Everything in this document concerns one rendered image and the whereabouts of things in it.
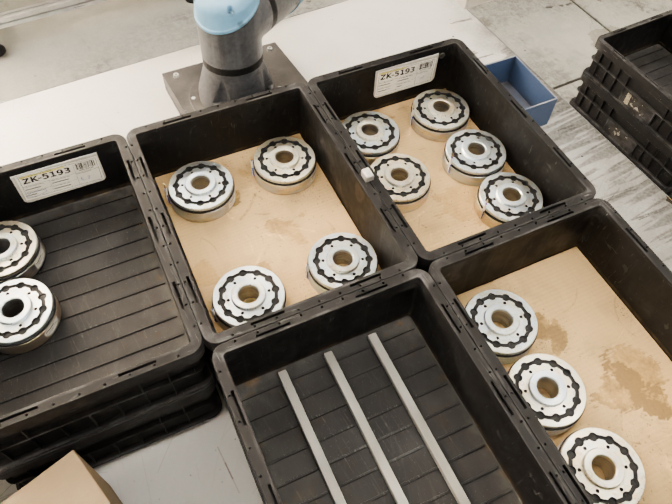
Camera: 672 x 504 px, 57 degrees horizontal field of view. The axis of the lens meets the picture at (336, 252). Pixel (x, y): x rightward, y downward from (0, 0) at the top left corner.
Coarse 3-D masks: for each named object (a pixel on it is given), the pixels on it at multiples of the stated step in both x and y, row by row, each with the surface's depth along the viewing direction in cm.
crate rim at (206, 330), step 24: (264, 96) 100; (312, 96) 101; (168, 120) 96; (192, 120) 97; (336, 144) 95; (144, 168) 92; (360, 168) 92; (384, 216) 89; (168, 240) 84; (408, 264) 83; (192, 288) 81; (336, 288) 80; (360, 288) 80; (288, 312) 78; (216, 336) 76
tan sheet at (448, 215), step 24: (408, 120) 112; (408, 144) 109; (432, 144) 109; (432, 168) 106; (504, 168) 106; (432, 192) 103; (456, 192) 103; (408, 216) 100; (432, 216) 100; (456, 216) 100; (432, 240) 97; (456, 240) 97
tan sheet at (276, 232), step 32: (224, 160) 106; (160, 192) 101; (256, 192) 102; (320, 192) 102; (192, 224) 98; (224, 224) 98; (256, 224) 98; (288, 224) 98; (320, 224) 98; (352, 224) 99; (192, 256) 94; (224, 256) 94; (256, 256) 95; (288, 256) 95; (288, 288) 92
